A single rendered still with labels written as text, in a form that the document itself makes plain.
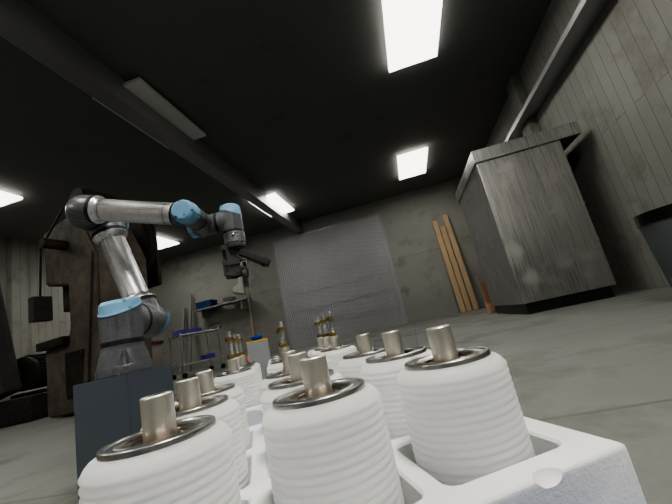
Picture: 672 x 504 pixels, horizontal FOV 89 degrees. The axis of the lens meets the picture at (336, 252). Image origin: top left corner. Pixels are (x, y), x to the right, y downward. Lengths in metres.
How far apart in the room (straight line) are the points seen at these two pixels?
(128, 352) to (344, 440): 1.00
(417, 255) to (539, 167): 5.05
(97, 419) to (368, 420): 1.01
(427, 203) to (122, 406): 8.65
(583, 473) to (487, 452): 0.06
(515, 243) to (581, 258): 0.64
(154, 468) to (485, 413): 0.22
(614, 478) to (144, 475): 0.30
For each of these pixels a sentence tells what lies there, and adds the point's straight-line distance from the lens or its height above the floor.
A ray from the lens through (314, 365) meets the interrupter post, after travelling 0.28.
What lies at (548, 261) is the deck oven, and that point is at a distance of 4.23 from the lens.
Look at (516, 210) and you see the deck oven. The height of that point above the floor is 1.10.
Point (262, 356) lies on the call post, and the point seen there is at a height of 0.26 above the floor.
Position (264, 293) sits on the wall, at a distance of 9.70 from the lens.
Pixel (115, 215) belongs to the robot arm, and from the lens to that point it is 1.33.
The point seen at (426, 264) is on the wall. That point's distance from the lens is 8.92.
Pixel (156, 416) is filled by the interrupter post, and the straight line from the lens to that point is 0.29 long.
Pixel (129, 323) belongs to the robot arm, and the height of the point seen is 0.44.
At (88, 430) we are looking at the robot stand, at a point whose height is 0.17.
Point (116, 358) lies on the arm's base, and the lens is 1.20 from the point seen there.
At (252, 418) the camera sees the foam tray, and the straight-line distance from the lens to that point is 0.77.
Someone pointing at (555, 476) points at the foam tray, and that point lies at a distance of 0.30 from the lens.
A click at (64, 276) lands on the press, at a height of 1.46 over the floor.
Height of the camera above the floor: 0.30
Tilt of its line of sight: 12 degrees up
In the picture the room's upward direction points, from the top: 12 degrees counter-clockwise
